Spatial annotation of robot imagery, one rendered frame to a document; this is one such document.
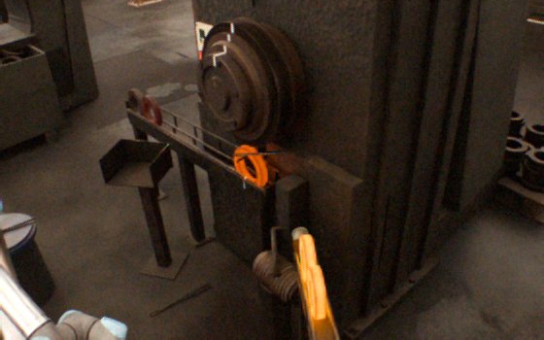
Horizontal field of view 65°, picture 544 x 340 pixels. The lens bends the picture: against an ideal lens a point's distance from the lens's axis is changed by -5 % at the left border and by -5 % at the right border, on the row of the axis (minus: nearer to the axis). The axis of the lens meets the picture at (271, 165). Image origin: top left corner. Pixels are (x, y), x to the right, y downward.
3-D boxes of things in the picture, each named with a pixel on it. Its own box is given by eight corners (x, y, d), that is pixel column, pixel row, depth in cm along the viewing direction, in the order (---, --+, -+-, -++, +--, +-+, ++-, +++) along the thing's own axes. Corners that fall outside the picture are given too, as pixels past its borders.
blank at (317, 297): (317, 255, 135) (306, 255, 134) (327, 289, 121) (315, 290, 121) (317, 292, 142) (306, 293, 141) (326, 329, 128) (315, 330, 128)
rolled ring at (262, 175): (260, 157, 172) (267, 154, 173) (231, 141, 184) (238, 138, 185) (262, 196, 182) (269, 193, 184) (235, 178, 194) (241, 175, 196)
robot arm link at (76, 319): (52, 317, 137) (85, 328, 134) (75, 304, 148) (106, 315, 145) (51, 343, 138) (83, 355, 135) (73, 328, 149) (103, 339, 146)
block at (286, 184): (295, 219, 185) (294, 170, 172) (309, 227, 180) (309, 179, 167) (275, 230, 179) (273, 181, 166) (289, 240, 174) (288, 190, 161)
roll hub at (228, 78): (211, 113, 177) (203, 44, 162) (255, 137, 159) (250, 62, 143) (199, 117, 174) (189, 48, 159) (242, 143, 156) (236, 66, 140)
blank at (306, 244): (309, 225, 148) (298, 226, 148) (317, 255, 135) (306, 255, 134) (309, 261, 156) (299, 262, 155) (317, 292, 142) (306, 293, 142)
